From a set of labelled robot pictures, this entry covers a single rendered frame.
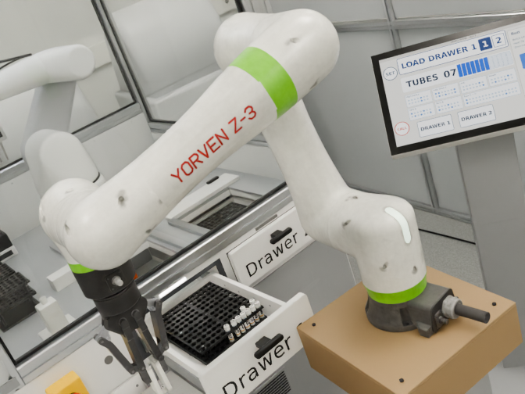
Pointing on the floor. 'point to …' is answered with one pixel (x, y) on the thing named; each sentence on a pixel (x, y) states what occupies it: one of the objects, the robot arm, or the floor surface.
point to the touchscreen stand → (498, 236)
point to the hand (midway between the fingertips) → (156, 376)
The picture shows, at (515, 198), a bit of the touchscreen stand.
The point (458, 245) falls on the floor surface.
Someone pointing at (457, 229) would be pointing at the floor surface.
